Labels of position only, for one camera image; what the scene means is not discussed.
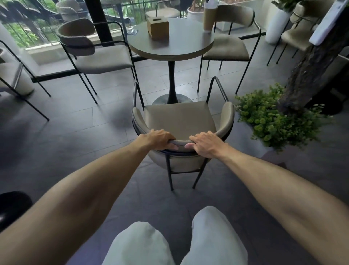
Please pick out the person's right hand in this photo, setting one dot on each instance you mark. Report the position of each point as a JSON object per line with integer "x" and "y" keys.
{"x": 210, "y": 146}

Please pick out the person's left hand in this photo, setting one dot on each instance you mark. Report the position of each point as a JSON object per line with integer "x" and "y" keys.
{"x": 155, "y": 139}

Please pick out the person's right thumb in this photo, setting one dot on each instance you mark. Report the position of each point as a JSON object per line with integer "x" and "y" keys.
{"x": 190, "y": 146}

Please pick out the person's left thumb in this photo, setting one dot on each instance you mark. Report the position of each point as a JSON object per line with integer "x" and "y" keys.
{"x": 172, "y": 147}

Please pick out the beige chair with black frame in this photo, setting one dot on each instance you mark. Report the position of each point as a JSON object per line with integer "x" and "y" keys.
{"x": 180, "y": 120}
{"x": 163, "y": 11}
{"x": 69, "y": 9}
{"x": 101, "y": 58}
{"x": 298, "y": 35}
{"x": 13, "y": 76}
{"x": 229, "y": 46}

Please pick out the person's left forearm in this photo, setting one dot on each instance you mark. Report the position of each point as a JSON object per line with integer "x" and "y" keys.
{"x": 71, "y": 199}

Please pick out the person's right forearm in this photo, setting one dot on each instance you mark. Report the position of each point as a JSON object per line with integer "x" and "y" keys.
{"x": 283, "y": 196}

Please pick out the green leafy shrub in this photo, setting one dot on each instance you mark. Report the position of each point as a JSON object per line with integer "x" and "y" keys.
{"x": 272, "y": 120}

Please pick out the person's white trousers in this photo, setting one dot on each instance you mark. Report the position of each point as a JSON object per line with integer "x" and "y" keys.
{"x": 215, "y": 240}

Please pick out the wooden tissue box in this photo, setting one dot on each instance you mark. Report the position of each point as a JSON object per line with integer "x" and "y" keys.
{"x": 158, "y": 27}

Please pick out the small dark coaster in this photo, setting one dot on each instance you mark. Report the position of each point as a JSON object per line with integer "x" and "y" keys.
{"x": 133, "y": 32}

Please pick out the tall tan cylinder holder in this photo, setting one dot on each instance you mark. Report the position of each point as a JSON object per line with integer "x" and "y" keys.
{"x": 209, "y": 16}

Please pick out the round white plant pot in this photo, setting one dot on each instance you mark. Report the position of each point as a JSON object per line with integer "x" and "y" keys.
{"x": 195, "y": 13}

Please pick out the rough brown tree trunk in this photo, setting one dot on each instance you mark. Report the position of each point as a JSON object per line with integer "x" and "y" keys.
{"x": 308, "y": 73}

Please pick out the black metal pillar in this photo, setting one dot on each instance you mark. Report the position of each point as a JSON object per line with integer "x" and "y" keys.
{"x": 99, "y": 21}

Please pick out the tall white planter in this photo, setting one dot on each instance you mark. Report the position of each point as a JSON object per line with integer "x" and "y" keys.
{"x": 276, "y": 27}

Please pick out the black round stool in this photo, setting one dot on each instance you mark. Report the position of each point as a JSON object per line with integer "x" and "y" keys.
{"x": 12, "y": 207}

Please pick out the black metal railing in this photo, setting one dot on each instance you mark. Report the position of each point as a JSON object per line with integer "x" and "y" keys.
{"x": 30, "y": 30}

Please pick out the white sign board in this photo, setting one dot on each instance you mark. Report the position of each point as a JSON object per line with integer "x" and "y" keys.
{"x": 328, "y": 24}

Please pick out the round grey pedestal table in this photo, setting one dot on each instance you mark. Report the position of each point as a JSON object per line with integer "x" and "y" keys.
{"x": 174, "y": 45}

